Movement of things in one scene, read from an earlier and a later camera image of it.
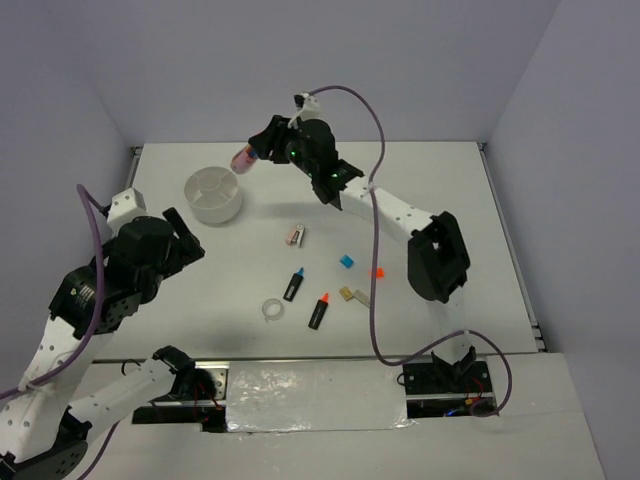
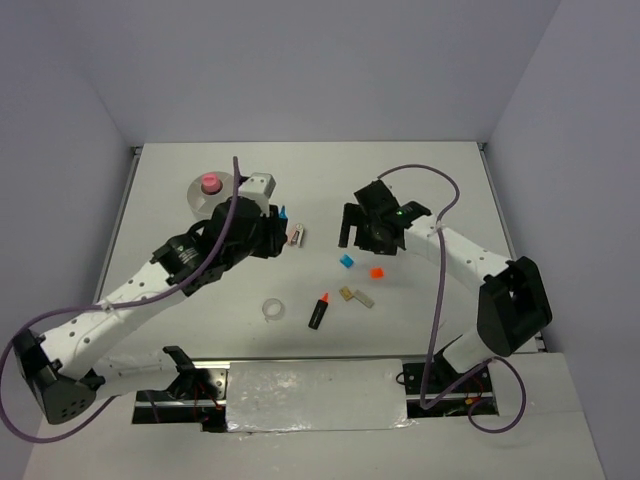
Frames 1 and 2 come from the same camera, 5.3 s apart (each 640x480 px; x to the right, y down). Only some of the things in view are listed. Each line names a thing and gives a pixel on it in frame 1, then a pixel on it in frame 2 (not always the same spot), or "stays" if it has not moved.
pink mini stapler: x=296 y=235 stays
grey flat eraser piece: x=362 y=297 stays
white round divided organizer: x=213 y=195 stays
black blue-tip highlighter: x=294 y=284 → x=283 y=218
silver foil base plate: x=275 y=396 stays
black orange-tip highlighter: x=319 y=312 stays
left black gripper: x=185 y=249 → x=275 y=235
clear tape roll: x=272 y=309 stays
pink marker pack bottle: x=244 y=160 → x=210 y=182
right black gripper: x=271 y=138 → x=381 y=248
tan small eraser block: x=346 y=293 stays
